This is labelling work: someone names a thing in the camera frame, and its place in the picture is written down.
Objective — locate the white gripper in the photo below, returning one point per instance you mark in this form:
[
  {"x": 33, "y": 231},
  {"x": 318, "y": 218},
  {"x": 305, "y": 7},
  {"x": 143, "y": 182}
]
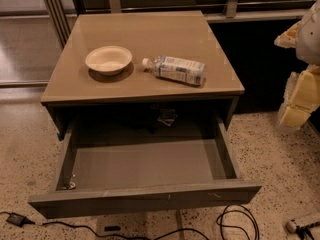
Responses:
[{"x": 310, "y": 39}]

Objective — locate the clear bottle with blue label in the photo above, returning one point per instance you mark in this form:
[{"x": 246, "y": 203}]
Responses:
[{"x": 176, "y": 69}]

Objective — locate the brown cabinet with glossy top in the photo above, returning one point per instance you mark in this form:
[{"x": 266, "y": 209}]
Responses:
[{"x": 146, "y": 35}]

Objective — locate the open grey top drawer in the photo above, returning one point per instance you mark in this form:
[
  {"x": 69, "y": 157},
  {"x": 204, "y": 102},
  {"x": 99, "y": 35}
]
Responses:
[{"x": 107, "y": 168}]

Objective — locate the white power strip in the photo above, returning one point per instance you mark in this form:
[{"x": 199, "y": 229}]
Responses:
[{"x": 310, "y": 220}]

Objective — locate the white paper bowl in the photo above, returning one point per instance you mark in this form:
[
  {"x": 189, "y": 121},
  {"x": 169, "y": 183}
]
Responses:
[{"x": 108, "y": 60}]

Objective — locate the metal window railing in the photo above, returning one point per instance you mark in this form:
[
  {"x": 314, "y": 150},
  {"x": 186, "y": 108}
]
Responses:
[{"x": 215, "y": 11}]

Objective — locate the black power adapter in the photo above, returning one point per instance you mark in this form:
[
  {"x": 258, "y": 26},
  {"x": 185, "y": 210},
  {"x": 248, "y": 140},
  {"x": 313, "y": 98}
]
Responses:
[{"x": 18, "y": 220}]

